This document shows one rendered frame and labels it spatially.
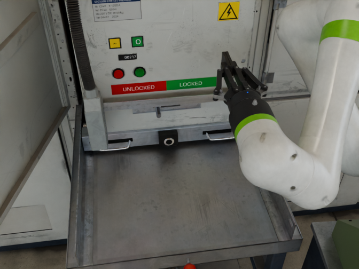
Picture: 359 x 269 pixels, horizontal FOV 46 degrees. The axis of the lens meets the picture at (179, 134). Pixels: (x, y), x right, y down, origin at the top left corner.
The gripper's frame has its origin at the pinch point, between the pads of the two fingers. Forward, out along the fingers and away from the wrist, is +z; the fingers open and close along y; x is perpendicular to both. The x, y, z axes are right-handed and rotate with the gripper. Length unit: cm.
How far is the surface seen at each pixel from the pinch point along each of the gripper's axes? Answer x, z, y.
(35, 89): -21, 26, -54
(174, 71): -10.0, 13.4, -11.7
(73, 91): -32, 40, -45
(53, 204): -90, 38, -63
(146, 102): -17.3, 9.5, -20.4
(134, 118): -26.0, 13.5, -24.3
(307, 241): -123, 24, 56
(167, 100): -16.9, 9.5, -14.3
